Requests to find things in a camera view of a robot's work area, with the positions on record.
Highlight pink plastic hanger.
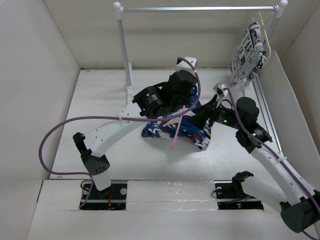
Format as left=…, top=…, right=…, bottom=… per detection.
left=170, top=114, right=184, bottom=151

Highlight black white printed garment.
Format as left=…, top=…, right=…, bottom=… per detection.
left=230, top=22, right=268, bottom=87

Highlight blue white red patterned trousers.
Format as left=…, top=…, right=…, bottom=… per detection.
left=141, top=102, right=212, bottom=150

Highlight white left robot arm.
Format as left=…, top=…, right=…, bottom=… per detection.
left=73, top=70, right=197, bottom=199

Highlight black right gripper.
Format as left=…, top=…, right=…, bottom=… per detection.
left=186, top=93, right=244, bottom=130

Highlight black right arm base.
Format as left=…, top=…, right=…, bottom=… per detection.
left=211, top=171, right=264, bottom=210

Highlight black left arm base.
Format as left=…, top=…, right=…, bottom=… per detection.
left=79, top=180, right=128, bottom=211

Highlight white foam front board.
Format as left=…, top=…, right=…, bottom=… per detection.
left=126, top=180, right=218, bottom=212

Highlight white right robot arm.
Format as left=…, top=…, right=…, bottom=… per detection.
left=189, top=95, right=320, bottom=233

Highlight cream plastic hanger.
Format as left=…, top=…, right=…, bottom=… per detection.
left=258, top=11, right=272, bottom=67

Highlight white metal clothes rack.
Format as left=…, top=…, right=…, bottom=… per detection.
left=113, top=0, right=288, bottom=105

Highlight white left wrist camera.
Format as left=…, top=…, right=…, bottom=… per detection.
left=175, top=56, right=198, bottom=74

